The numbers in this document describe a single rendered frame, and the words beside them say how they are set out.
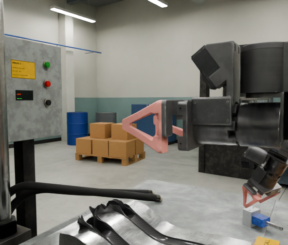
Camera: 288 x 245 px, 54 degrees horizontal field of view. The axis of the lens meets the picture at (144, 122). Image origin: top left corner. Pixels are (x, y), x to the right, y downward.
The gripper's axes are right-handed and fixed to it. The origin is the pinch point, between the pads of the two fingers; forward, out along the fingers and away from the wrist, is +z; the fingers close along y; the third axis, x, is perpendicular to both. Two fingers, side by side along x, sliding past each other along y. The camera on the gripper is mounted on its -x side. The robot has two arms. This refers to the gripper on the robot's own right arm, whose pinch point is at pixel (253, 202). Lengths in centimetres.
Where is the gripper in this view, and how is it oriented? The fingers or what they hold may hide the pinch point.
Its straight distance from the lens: 107.9
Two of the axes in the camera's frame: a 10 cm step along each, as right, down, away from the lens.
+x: 4.8, 5.4, -6.9
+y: -8.4, 0.5, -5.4
